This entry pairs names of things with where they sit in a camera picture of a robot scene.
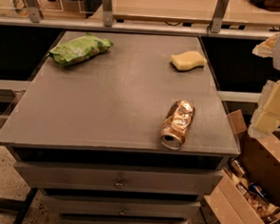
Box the yellow sponge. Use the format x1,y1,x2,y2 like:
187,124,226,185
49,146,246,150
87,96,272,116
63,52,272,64
170,50,207,71

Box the top drawer knob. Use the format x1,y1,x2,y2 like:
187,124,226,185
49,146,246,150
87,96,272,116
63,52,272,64
114,179,124,189

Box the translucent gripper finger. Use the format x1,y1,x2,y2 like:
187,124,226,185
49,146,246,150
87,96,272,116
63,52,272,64
248,80,280,139
252,33,279,58

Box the blue can in box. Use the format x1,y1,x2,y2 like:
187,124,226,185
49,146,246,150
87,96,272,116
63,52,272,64
249,182,268,199

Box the drawer knob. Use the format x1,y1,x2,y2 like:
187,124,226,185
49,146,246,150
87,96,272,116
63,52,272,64
119,208,126,216
114,179,124,189

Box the grey metal shelf rail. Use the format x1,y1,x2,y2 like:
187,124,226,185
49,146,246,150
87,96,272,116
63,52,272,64
0,0,280,39

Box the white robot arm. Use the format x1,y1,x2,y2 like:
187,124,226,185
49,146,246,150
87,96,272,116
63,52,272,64
248,33,280,139

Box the middle drawer knob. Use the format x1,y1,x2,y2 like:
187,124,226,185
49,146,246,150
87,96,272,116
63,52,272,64
119,208,126,216

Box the grey drawer cabinet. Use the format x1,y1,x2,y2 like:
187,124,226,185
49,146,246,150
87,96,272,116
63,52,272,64
0,33,239,224

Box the can in cardboard box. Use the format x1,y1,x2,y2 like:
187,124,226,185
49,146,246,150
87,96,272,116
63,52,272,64
228,158,247,177

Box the open cardboard box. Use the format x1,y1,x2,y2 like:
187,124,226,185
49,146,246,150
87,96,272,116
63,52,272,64
205,110,280,224

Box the green chip bag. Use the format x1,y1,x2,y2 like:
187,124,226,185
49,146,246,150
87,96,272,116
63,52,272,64
48,33,114,66

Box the snack packets in box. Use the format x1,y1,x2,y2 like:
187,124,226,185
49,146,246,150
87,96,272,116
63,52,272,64
236,183,280,224

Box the crushed orange soda can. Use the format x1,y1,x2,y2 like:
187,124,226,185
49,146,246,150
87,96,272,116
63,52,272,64
159,101,196,150

